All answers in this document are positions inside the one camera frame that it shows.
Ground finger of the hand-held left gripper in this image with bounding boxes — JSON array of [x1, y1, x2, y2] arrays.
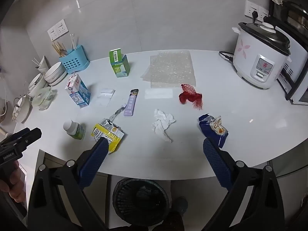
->
[[0, 127, 34, 145], [14, 129, 42, 151]]

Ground white floral rice cooker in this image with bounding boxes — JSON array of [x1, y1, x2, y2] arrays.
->
[[232, 22, 292, 90]]

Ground blue utensil holder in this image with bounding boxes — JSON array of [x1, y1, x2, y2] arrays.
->
[[59, 44, 90, 74]]

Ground white cup with sticks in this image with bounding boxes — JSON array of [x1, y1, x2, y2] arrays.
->
[[32, 55, 50, 74]]

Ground yellow snack wrapper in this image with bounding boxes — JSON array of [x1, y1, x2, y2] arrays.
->
[[91, 118, 125, 154]]

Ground black mesh trash bin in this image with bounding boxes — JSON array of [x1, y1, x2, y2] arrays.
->
[[112, 177, 170, 227]]

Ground person's left hand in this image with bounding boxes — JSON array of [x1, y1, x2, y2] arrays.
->
[[0, 160, 26, 204]]

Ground white plastic straws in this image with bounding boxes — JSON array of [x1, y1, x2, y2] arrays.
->
[[69, 33, 78, 50]]

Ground white bottle green label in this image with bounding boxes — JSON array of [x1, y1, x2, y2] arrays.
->
[[63, 119, 86, 140]]

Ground crumpled white tissue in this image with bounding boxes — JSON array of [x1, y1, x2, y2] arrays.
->
[[151, 109, 176, 143]]

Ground bundle of wooden chopsticks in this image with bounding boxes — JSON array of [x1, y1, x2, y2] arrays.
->
[[51, 40, 68, 58]]

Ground stack of white bowls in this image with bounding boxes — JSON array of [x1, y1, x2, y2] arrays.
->
[[44, 62, 68, 86]]

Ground white double wall socket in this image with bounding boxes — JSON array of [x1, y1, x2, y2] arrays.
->
[[47, 19, 67, 41]]

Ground red mesh net bag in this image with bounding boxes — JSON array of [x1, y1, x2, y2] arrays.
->
[[178, 83, 204, 110]]

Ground small white plastic bag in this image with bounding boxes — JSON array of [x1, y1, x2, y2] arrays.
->
[[97, 88, 115, 107]]

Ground black power cord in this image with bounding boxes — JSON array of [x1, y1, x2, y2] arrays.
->
[[218, 51, 235, 64]]

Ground white wall socket with plug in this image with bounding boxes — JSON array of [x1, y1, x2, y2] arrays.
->
[[245, 0, 269, 22]]

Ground blue snack wrapper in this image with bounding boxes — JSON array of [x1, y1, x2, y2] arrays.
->
[[198, 114, 228, 149]]

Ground white microwave oven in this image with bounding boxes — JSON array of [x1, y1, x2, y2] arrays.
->
[[277, 24, 308, 105]]

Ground purple stick packet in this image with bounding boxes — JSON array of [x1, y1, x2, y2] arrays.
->
[[123, 89, 139, 117]]

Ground torn silver foil wrapper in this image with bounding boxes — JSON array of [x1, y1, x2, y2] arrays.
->
[[109, 103, 127, 121]]

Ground white pot with glass lid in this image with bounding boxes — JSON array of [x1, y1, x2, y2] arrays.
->
[[12, 94, 33, 124]]

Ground clear bubble wrap sheet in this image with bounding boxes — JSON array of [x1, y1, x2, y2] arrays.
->
[[141, 50, 196, 89]]

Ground glass container green lid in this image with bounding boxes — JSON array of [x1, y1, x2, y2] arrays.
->
[[31, 87, 58, 111]]

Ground white bowl dark rim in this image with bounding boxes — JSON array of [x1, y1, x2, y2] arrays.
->
[[27, 73, 48, 97]]

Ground green medicine box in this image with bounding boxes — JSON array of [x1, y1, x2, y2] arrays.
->
[[109, 49, 130, 78]]

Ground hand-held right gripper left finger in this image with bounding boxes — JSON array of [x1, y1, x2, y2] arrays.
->
[[27, 138, 110, 231]]

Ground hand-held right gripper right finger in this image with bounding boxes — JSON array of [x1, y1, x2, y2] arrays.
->
[[201, 138, 285, 231]]

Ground blue white milk carton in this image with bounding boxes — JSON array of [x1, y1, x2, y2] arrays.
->
[[65, 73, 90, 109]]

